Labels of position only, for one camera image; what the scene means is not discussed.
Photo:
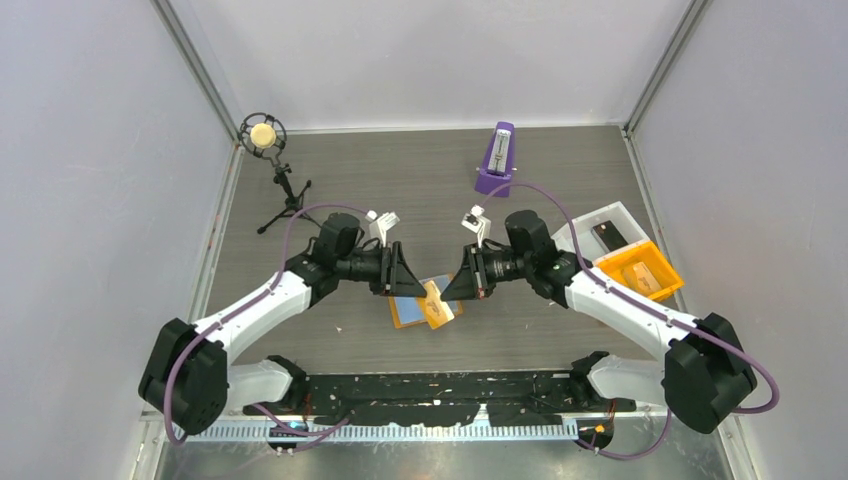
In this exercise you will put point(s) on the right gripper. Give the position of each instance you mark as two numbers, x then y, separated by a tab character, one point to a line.
471	281

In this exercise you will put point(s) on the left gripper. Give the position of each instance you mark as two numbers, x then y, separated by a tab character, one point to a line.
396	278

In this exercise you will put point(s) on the orange leather card holder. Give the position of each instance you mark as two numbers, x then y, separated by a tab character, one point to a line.
405	311

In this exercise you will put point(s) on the gold card with stripe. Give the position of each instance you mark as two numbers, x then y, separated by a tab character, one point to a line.
437	313

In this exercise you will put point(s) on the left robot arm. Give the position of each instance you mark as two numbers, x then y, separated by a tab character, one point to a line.
190	376

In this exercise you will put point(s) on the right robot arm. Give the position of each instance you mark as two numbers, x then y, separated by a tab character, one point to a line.
696	369

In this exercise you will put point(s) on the purple metronome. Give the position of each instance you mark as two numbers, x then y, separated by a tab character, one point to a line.
497	166

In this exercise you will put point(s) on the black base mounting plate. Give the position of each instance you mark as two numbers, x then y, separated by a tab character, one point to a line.
508	398

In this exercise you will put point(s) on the black device in white bin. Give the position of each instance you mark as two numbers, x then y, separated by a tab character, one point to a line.
609	236

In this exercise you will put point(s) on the white plastic bin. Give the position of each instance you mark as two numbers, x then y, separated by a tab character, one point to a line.
592	247

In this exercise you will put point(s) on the orange plastic bin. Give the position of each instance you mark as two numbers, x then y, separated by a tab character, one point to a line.
650	254

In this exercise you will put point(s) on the tan block in orange bin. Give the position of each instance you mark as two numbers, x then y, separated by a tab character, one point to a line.
640	279

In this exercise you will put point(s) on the microphone on black tripod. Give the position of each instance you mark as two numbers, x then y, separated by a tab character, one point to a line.
265	137

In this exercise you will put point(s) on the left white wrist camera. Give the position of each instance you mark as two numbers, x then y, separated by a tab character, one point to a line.
378	227

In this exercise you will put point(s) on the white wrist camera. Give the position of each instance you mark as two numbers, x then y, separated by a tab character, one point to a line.
378	227
477	223

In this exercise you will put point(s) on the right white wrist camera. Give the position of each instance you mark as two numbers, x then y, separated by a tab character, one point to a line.
477	223

